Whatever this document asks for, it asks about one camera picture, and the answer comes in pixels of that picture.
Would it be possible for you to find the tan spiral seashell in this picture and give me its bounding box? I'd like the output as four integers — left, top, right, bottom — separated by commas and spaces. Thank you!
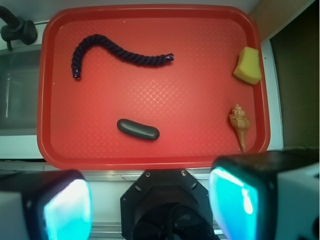
228, 104, 251, 153

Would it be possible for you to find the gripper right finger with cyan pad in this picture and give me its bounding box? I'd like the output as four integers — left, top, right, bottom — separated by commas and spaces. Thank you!
208, 151, 320, 240

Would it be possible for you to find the black oblong stone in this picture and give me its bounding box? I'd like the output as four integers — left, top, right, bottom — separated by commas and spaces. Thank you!
117, 118, 160, 141

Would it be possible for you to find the metal sink basin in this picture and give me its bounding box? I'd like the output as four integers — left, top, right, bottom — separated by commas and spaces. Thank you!
0, 50, 41, 136

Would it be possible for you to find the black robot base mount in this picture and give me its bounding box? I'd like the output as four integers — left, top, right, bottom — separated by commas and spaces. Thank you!
120, 169, 219, 240

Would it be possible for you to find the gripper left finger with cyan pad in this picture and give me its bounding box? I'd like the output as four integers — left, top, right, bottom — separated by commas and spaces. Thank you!
0, 170, 93, 240

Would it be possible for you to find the red plastic tray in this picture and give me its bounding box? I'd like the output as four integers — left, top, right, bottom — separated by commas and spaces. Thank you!
37, 5, 270, 170

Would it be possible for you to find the dark blue twisted rope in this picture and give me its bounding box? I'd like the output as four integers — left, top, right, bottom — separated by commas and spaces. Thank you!
71, 34, 175, 81

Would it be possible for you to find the yellow sponge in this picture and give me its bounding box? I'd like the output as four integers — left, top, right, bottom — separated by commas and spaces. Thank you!
233, 46, 262, 85

